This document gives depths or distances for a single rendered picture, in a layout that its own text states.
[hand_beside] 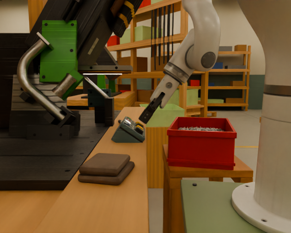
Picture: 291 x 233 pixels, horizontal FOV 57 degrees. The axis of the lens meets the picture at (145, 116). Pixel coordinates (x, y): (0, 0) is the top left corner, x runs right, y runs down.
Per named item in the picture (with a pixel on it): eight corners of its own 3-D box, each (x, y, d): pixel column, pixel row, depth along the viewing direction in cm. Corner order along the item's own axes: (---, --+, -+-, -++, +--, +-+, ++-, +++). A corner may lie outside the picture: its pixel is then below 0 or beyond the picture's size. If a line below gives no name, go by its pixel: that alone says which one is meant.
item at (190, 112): (195, 113, 851) (196, 100, 845) (216, 116, 789) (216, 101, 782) (167, 117, 777) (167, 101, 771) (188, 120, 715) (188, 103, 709)
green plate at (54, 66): (80, 87, 95) (82, 30, 97) (75, 81, 87) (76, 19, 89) (48, 87, 95) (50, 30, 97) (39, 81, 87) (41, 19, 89)
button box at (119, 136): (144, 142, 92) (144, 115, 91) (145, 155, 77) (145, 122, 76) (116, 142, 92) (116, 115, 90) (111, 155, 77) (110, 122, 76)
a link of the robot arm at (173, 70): (191, 77, 82) (185, 85, 82) (186, 77, 91) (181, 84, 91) (169, 61, 81) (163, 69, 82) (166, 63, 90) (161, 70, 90)
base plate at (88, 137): (121, 113, 157) (121, 110, 157) (69, 190, 48) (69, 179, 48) (49, 113, 157) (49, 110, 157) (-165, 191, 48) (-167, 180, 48)
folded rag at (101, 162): (98, 164, 57) (98, 151, 56) (135, 167, 55) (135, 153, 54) (76, 182, 47) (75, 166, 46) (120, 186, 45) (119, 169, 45)
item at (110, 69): (132, 74, 116) (132, 67, 115) (130, 73, 100) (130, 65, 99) (42, 74, 116) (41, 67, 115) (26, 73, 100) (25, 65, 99)
